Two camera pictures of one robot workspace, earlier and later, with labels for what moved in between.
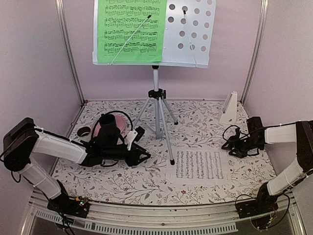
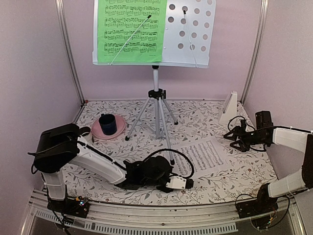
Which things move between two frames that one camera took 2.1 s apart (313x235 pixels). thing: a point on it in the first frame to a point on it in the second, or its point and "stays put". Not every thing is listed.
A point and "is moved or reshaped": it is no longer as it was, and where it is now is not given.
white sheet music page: x=197 y=165 is moved or reshaped
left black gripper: x=136 y=153 to x=166 y=191
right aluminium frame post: x=257 y=52 stays put
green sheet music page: x=119 y=20 stays put
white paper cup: x=84 y=133 stays put
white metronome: x=229 y=112 stays put
